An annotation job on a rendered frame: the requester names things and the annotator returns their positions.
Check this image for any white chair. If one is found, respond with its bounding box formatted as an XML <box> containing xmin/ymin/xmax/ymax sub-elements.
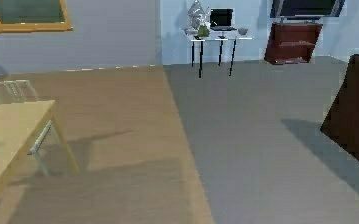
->
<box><xmin>0</xmin><ymin>79</ymin><xmax>60</xmax><ymax>177</ymax></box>

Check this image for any dark television set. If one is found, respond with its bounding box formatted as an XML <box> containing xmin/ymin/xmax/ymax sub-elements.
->
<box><xmin>270</xmin><ymin>0</ymin><xmax>347</xmax><ymax>19</ymax></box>

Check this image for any dark brown sofa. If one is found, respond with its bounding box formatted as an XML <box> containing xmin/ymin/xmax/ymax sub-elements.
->
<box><xmin>320</xmin><ymin>53</ymin><xmax>359</xmax><ymax>171</ymax></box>

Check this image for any light wood table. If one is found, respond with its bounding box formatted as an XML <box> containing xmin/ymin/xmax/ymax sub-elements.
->
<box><xmin>0</xmin><ymin>99</ymin><xmax>80</xmax><ymax>214</ymax></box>

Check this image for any red-brown shelf stand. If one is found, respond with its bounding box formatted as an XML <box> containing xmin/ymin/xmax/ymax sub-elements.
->
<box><xmin>264</xmin><ymin>21</ymin><xmax>324</xmax><ymax>65</ymax></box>

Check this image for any green round object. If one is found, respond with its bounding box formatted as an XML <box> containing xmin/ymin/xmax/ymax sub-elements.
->
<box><xmin>197</xmin><ymin>25</ymin><xmax>210</xmax><ymax>38</ymax></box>

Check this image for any black laptop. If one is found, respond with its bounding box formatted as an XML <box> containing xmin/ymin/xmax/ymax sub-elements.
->
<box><xmin>209</xmin><ymin>8</ymin><xmax>238</xmax><ymax>32</ymax></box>

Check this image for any white table with black legs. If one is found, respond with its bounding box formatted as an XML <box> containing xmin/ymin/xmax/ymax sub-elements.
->
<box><xmin>182</xmin><ymin>29</ymin><xmax>254</xmax><ymax>79</ymax></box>

